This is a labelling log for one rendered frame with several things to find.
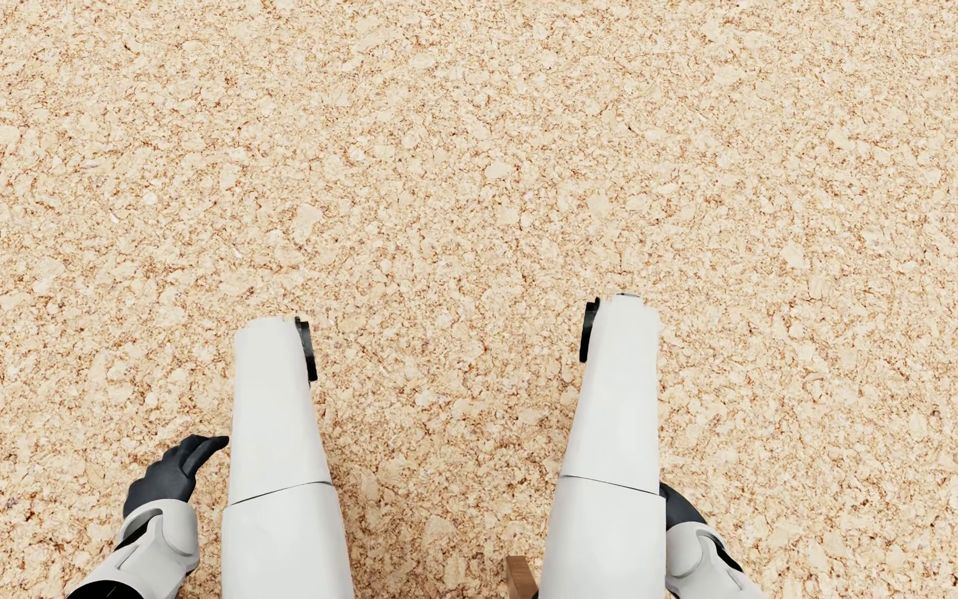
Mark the white left robot leg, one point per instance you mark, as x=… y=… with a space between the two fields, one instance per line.
x=279 y=466

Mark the white right robot leg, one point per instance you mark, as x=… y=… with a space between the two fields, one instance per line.
x=612 y=453

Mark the small brown wooden piece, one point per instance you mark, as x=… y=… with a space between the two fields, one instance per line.
x=520 y=578

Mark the white robot leg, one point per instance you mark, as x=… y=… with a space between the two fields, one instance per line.
x=612 y=453
x=279 y=466

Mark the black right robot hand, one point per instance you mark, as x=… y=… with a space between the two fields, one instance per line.
x=677 y=507

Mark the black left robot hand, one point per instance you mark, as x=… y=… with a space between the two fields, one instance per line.
x=170 y=476

